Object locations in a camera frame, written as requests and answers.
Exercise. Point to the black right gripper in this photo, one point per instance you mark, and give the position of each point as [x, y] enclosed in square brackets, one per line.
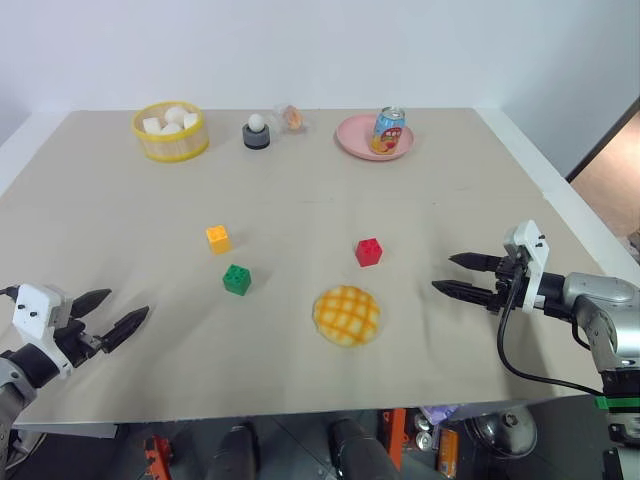
[510, 285]

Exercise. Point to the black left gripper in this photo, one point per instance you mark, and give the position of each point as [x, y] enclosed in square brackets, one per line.
[75, 340]

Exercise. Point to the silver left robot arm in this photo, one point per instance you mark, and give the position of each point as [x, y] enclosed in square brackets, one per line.
[17, 395]

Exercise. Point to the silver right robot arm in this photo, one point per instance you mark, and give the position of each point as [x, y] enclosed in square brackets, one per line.
[600, 305]

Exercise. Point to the red toy block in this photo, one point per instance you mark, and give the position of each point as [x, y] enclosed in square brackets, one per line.
[369, 254]

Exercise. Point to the yellow pineapple bun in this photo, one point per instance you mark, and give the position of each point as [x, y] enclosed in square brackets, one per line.
[347, 316]

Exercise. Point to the green toy block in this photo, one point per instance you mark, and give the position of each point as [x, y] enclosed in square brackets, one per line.
[236, 280]

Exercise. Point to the yellow toy block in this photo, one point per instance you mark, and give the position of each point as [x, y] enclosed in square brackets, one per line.
[219, 241]

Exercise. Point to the purple plastic bag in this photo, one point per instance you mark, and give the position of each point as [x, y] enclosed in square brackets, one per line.
[437, 414]

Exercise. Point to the orange metal stand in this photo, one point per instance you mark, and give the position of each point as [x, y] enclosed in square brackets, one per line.
[395, 440]
[160, 457]

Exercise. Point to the grey round dome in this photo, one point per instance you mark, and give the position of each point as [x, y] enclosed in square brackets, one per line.
[502, 430]

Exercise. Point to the colourful drink can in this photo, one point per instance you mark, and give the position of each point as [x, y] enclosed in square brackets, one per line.
[387, 132]

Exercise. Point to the brown wooden door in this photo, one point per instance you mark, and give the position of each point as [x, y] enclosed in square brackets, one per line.
[610, 180]

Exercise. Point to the yellow rimmed bamboo basket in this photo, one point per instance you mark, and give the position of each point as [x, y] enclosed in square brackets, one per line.
[170, 147]

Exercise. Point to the pink plate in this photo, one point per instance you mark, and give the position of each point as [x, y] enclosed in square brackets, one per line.
[352, 137]

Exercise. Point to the beige table cloth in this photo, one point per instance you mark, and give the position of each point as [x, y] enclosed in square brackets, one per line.
[300, 200]

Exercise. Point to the dark rounded shape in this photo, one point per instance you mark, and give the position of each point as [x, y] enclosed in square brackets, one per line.
[235, 455]
[357, 450]

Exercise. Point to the white steamed bun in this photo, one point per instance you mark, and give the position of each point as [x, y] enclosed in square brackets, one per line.
[171, 128]
[192, 120]
[151, 125]
[175, 115]

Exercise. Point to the grey egg holder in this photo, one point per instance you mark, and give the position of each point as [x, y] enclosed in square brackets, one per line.
[256, 140]

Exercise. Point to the clear plastic wrapped snack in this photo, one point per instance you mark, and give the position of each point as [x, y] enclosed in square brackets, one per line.
[292, 119]

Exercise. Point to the white egg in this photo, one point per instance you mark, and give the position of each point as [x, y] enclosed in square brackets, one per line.
[256, 122]

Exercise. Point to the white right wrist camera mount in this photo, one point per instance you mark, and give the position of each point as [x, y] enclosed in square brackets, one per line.
[537, 260]

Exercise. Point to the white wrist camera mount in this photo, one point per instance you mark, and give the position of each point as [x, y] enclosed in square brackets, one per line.
[537, 260]
[35, 305]

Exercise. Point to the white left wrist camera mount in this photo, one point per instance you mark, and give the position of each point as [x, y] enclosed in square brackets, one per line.
[35, 305]

